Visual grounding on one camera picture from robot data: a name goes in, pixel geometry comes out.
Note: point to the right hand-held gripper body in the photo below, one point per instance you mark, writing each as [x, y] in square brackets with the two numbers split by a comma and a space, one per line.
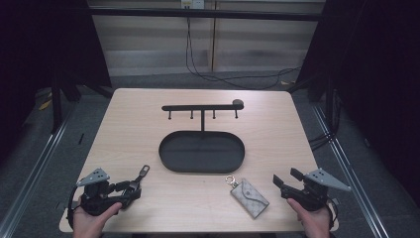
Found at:
[313, 193]

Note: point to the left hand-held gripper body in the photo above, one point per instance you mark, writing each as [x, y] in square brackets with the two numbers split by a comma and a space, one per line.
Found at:
[96, 198]

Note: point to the grey checkered key pouch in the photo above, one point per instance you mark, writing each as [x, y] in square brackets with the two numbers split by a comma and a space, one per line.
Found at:
[250, 199]

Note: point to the black key rack with tray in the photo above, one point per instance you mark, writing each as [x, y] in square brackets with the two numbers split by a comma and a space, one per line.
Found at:
[201, 152]

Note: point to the person's left hand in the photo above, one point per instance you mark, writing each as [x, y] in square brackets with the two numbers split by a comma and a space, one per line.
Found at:
[89, 224]

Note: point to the person's right hand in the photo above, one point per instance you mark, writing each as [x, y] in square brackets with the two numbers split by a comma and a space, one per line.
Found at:
[314, 224]

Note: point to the black metal stand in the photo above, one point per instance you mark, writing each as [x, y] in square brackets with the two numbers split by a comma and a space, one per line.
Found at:
[56, 105]

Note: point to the yellow tape strip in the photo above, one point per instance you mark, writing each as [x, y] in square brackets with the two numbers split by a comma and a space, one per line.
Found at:
[45, 105]

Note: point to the dark curtain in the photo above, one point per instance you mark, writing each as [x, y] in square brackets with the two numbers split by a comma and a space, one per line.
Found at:
[39, 49]
[379, 82]

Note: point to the silver metal floor rail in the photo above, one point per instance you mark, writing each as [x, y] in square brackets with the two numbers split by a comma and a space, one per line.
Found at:
[350, 172]
[31, 180]

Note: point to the black horizontal frame bar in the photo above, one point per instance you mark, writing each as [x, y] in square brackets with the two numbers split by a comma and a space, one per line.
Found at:
[204, 14]

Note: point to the white wall socket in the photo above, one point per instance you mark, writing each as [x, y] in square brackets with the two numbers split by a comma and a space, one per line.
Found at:
[192, 3]

